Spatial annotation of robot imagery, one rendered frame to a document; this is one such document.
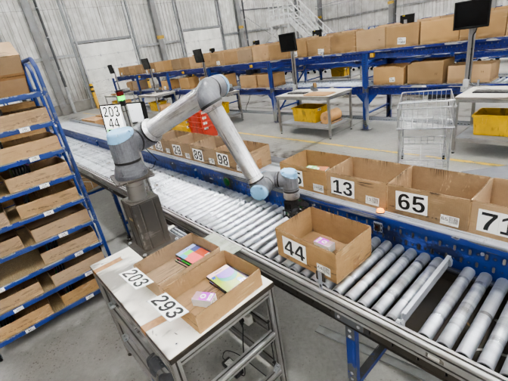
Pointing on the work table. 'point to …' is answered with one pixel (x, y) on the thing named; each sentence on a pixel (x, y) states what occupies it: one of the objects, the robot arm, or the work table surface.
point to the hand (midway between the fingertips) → (298, 227)
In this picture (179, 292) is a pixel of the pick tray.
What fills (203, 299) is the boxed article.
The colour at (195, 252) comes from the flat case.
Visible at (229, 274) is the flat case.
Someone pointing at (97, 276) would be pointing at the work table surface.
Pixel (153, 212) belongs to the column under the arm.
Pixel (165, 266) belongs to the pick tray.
